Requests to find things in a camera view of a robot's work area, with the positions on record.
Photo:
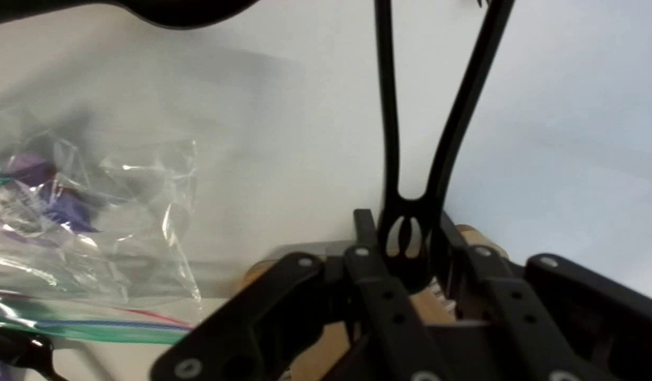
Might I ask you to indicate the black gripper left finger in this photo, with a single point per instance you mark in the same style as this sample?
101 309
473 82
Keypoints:
270 309

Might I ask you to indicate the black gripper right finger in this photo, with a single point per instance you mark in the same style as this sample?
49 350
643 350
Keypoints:
587 319

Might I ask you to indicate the black plastic tongs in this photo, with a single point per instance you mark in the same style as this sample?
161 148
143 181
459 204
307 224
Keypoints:
457 128

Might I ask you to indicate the clear zip plastic bag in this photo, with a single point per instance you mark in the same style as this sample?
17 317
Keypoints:
94 212

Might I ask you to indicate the purple candy wrapper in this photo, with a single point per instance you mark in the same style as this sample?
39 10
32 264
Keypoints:
59 203

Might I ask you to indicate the small black plastic spoon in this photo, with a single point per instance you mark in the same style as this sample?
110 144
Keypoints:
15 350

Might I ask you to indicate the large black serving spoon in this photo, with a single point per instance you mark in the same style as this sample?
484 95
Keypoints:
171 10

